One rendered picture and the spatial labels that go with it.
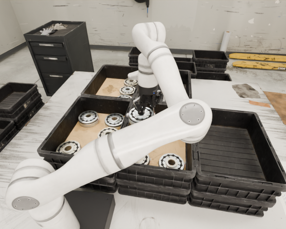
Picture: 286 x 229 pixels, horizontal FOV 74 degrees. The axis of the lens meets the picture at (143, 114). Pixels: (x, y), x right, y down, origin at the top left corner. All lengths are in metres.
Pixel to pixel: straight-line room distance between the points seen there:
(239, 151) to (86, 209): 0.68
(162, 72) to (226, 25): 3.66
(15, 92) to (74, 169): 1.83
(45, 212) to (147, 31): 0.57
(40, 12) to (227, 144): 4.39
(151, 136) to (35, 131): 0.98
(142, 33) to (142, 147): 0.33
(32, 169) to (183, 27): 3.77
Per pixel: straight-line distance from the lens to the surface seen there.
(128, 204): 0.88
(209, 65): 2.47
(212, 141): 0.96
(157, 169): 0.68
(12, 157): 1.21
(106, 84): 1.35
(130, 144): 0.42
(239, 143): 1.00
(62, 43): 2.29
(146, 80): 0.67
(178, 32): 4.06
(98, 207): 0.80
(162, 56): 0.54
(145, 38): 0.58
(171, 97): 0.52
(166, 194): 0.83
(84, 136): 0.97
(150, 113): 0.78
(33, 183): 0.50
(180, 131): 0.42
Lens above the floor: 1.49
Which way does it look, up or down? 39 degrees down
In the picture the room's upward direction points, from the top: straight up
